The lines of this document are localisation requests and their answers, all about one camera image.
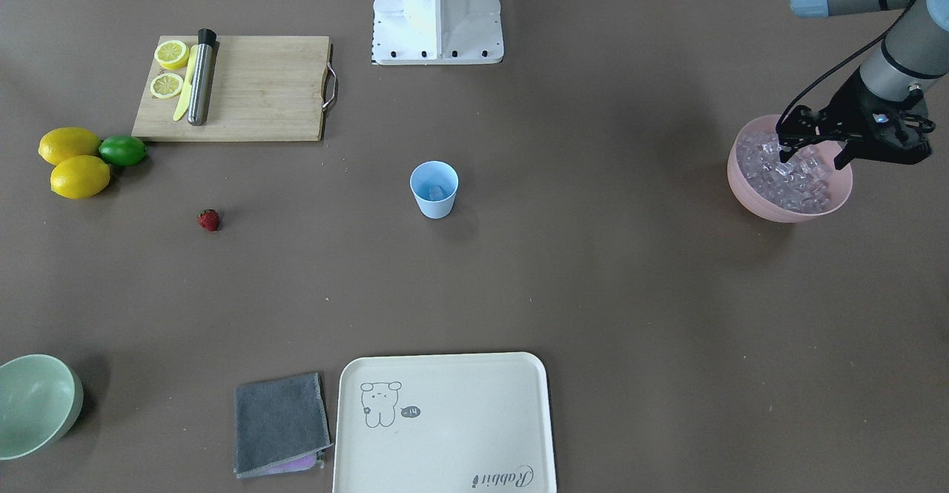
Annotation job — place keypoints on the red strawberry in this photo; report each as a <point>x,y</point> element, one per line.
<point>209,220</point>

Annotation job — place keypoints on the lemon half slice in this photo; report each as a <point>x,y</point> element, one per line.
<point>172,54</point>
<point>166,85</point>

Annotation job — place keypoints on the mint green bowl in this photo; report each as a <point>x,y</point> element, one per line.
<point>41,398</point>

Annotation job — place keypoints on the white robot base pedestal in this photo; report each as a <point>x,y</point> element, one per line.
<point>437,32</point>

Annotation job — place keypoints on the yellow lemon outer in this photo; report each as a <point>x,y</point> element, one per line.
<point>80,177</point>

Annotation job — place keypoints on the pink bowl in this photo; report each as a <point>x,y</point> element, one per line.
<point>840,182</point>

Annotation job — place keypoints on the yellow plastic knife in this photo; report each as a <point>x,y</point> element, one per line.
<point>183,103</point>

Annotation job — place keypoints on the light blue cup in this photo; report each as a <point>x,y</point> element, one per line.
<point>434,173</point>

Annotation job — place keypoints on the wooden cutting board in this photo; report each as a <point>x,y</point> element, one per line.
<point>265,88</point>

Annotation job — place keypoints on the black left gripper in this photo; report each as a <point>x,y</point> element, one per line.
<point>850,103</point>

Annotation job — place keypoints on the yellow lemon near lime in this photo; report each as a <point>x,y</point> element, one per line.
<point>62,144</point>

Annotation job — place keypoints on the pile of ice cubes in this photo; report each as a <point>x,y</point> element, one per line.
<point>799,185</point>

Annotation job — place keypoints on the green lime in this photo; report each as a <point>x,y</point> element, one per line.
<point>122,151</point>

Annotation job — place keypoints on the lower lemon half slice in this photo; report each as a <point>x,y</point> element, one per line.
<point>166,85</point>

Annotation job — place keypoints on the ice cube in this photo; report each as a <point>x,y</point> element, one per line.
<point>436,193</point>

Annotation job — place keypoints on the upper lemon half slice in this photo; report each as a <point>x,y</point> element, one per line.
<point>172,54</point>

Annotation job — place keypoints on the cream rabbit tray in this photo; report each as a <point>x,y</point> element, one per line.
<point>445,423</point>

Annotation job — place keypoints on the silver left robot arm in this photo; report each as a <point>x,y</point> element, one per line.
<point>912,51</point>

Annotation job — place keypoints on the grey folded cloth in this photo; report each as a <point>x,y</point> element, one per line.
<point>281,426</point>

